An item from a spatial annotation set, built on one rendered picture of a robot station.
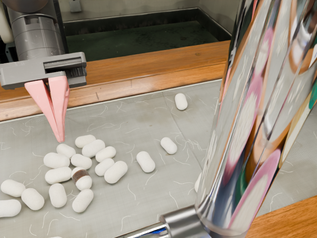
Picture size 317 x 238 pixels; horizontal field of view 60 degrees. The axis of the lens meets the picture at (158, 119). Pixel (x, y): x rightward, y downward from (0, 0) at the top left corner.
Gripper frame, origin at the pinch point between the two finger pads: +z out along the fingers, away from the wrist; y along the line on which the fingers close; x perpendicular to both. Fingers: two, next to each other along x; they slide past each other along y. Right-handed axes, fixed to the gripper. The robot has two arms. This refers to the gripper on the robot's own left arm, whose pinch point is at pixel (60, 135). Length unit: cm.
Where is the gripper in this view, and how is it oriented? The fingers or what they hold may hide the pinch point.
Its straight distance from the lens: 37.1
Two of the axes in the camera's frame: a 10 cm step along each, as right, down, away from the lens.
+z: 2.5, 9.7, -0.8
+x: -2.4, 1.4, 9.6
